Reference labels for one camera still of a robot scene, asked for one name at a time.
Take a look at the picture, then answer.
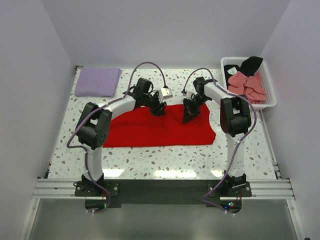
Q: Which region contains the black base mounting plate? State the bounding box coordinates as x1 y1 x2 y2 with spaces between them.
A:
73 178 252 213

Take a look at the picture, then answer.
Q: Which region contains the red t shirt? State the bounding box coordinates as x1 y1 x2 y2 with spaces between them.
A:
103 104 216 148

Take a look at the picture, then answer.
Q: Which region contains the aluminium frame rail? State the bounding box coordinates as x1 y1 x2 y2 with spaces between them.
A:
32 178 295 200

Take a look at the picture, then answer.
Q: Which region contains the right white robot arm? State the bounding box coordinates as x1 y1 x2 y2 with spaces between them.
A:
183 77 252 197

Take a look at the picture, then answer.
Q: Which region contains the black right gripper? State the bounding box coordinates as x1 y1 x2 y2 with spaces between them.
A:
182 95 211 124

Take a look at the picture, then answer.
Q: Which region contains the pink t shirt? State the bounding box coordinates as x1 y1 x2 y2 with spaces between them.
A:
227 71 267 104

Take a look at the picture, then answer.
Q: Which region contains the black t shirt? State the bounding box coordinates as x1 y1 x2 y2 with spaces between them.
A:
220 56 263 82

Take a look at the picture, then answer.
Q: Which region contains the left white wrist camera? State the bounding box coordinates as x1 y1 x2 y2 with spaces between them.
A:
158 87 173 102

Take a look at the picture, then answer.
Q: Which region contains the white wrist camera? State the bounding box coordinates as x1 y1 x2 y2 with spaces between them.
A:
158 87 173 102
183 91 195 100

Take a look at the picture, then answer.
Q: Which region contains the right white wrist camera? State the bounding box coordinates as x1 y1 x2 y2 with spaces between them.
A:
183 91 195 100

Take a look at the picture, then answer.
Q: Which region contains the folded lilac t shirt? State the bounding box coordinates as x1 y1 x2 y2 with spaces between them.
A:
74 67 122 97

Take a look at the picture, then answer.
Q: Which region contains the white plastic laundry basket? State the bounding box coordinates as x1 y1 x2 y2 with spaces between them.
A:
220 56 277 111

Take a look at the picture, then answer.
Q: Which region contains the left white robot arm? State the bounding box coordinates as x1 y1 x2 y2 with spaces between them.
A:
72 78 173 198

